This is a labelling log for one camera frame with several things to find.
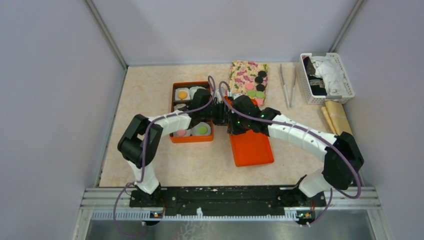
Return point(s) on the floral tray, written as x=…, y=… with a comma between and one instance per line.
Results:
x=242, y=72

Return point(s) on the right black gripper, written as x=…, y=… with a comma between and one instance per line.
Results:
x=232, y=129

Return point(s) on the white plastic basket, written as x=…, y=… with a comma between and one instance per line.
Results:
x=312, y=99

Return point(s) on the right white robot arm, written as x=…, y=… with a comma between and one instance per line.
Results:
x=340, y=154

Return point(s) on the aluminium frame rail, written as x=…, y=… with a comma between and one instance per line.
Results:
x=357, y=214

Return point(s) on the black cookie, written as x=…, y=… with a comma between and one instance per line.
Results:
x=262, y=74
x=260, y=87
x=259, y=80

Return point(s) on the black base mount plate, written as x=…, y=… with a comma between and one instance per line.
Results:
x=230, y=202

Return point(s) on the green cookie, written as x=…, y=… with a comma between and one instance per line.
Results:
x=202, y=130
x=260, y=95
x=251, y=93

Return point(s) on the black item in basket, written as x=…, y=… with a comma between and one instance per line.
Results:
x=316, y=83

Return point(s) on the pink cookie bottom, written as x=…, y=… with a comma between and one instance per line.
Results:
x=259, y=101

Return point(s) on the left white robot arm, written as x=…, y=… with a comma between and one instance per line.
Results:
x=139, y=142

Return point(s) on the black cookie middle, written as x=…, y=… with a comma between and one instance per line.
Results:
x=259, y=80

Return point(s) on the black cookie upper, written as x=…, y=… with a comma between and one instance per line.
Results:
x=262, y=74

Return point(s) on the white cloth in basket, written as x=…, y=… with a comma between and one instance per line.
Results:
x=331, y=73

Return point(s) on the pink cookie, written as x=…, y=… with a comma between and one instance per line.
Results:
x=249, y=86
x=259, y=101
x=181, y=133

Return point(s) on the white paper cup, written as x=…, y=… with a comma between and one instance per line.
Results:
x=187, y=134
x=179, y=106
x=194, y=89
x=181, y=89
x=194, y=129

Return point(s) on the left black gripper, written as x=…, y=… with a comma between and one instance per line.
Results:
x=221, y=108

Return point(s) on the orange box lid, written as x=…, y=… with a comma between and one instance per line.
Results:
x=250, y=149

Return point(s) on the orange compartment box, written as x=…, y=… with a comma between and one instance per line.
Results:
x=189, y=139

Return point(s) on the black cookie lower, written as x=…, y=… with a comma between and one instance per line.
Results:
x=260, y=87

